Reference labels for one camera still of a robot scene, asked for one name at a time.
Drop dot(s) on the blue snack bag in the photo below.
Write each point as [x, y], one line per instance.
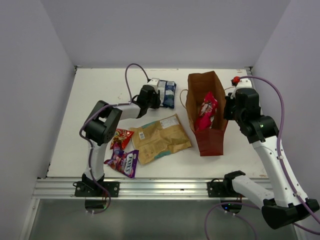
[167, 91]

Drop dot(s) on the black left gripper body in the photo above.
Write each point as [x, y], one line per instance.
[153, 103]

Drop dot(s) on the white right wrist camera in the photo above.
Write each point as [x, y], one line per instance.
[239, 82]

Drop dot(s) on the red rice cracker bag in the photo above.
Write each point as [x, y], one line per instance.
[122, 138]

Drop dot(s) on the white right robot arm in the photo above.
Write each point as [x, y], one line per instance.
[287, 203]

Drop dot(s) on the metal table corner bracket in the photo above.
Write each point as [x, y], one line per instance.
[76, 67]

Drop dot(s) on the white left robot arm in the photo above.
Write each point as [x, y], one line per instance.
[100, 127]

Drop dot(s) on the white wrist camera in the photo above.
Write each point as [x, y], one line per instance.
[154, 82]
[239, 82]

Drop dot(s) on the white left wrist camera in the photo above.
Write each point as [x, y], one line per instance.
[154, 82]

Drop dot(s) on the pink chips bag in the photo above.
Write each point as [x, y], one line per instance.
[206, 113]

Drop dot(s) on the red brown paper bag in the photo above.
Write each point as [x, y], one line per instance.
[210, 141]

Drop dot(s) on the purple candy bag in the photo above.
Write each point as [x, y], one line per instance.
[123, 162]

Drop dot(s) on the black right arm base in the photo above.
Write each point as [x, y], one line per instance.
[217, 189]

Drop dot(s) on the aluminium mounting rail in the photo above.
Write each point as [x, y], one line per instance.
[129, 189]

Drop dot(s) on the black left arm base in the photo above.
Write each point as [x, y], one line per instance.
[85, 191]

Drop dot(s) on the tan kraft snack bag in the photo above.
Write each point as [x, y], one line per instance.
[159, 138]

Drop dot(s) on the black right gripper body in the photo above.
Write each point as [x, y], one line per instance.
[230, 112]

